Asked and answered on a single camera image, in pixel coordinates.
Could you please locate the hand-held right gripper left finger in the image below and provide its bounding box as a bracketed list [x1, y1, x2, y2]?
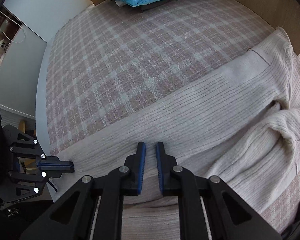
[19, 141, 147, 240]

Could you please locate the cream ribbed cardigan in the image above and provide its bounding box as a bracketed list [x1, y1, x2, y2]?
[51, 26, 300, 240]

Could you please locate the light plywood board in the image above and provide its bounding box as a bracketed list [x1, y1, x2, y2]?
[207, 0, 300, 55]

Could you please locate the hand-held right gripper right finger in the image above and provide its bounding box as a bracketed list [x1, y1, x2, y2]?
[155, 142, 283, 240]

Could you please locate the person's black tweed jacket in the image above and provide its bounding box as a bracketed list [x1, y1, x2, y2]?
[0, 200, 55, 240]

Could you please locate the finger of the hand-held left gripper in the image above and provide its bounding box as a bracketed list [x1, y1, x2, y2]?
[4, 125, 74, 167]
[5, 167, 75, 203]

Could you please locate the pink plaid blanket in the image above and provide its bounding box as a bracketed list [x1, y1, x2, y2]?
[45, 0, 300, 233]

